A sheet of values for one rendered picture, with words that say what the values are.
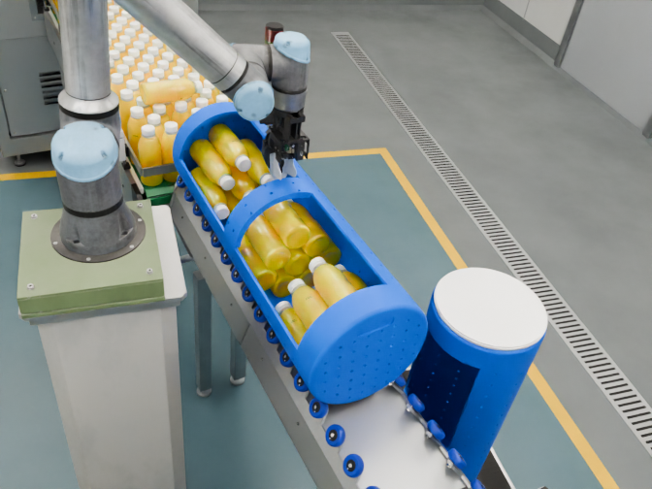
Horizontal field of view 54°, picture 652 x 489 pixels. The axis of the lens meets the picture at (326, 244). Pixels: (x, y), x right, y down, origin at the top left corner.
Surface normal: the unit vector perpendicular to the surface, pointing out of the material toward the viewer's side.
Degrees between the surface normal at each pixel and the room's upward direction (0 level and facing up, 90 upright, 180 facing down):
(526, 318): 0
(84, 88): 90
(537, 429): 0
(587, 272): 0
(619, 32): 90
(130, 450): 90
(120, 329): 90
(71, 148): 8
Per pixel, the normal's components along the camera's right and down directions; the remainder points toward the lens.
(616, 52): -0.95, 0.11
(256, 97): 0.22, 0.65
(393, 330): 0.47, 0.60
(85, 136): 0.12, -0.67
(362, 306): -0.09, -0.70
